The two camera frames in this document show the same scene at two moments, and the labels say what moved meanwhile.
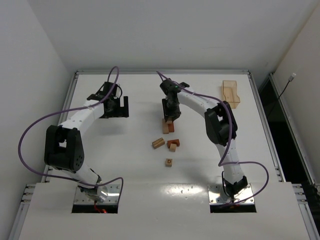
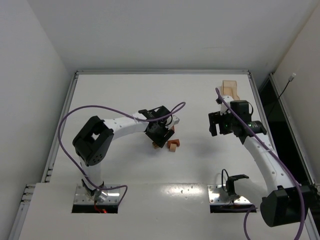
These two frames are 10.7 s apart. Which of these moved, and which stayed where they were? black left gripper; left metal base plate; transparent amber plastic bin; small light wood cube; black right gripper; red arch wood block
Moved: black left gripper; black right gripper
Stayed: small light wood cube; transparent amber plastic bin; red arch wood block; left metal base plate
